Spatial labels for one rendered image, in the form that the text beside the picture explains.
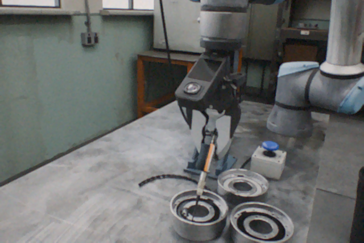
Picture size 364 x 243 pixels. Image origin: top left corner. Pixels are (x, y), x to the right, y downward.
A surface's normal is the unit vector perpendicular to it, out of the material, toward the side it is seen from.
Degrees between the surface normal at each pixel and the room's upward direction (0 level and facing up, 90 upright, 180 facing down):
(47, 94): 90
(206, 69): 29
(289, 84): 90
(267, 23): 90
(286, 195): 0
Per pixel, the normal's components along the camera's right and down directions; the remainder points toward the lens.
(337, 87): -0.51, 0.41
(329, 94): -0.74, 0.35
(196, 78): -0.14, -0.70
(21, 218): 0.04, -0.95
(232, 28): 0.31, 0.29
